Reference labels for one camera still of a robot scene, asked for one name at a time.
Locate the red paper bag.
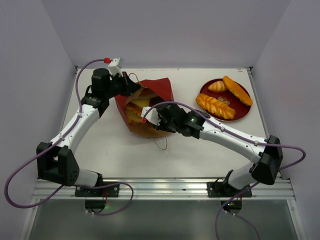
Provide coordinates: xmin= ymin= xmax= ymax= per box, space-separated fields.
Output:
xmin=115 ymin=77 xmax=174 ymax=142

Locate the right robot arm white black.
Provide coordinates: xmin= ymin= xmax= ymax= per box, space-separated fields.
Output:
xmin=143 ymin=102 xmax=283 ymax=197

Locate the braided fake bread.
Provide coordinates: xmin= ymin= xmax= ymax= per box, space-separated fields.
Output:
xmin=195 ymin=93 xmax=236 ymax=120

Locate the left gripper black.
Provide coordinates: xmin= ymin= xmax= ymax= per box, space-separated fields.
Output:
xmin=104 ymin=71 xmax=140 ymax=99

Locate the red round tray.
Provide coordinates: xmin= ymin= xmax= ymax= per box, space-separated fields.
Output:
xmin=199 ymin=78 xmax=251 ymax=122

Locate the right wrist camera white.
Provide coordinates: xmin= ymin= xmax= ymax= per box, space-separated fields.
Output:
xmin=141 ymin=106 xmax=161 ymax=126

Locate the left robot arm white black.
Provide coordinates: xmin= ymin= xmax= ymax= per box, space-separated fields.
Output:
xmin=36 ymin=66 xmax=140 ymax=197

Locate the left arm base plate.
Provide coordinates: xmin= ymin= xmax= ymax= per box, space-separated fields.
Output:
xmin=74 ymin=181 xmax=120 ymax=198

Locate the long orange bread loaf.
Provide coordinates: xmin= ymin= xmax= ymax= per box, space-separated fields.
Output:
xmin=222 ymin=76 xmax=253 ymax=106

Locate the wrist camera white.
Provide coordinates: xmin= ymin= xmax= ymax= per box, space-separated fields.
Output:
xmin=108 ymin=57 xmax=124 ymax=77
xmin=141 ymin=106 xmax=161 ymax=126

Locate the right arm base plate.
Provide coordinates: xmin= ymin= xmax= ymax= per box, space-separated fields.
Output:
xmin=206 ymin=172 xmax=250 ymax=198

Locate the aluminium rail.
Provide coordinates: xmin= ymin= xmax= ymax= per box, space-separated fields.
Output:
xmin=31 ymin=177 xmax=296 ymax=200

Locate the fake croissant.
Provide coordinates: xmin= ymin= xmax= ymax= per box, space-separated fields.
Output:
xmin=208 ymin=80 xmax=226 ymax=93

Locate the flat fake bread slice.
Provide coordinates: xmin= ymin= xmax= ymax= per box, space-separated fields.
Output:
xmin=125 ymin=110 xmax=146 ymax=126

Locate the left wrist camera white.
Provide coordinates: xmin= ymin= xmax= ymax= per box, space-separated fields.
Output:
xmin=108 ymin=57 xmax=124 ymax=77

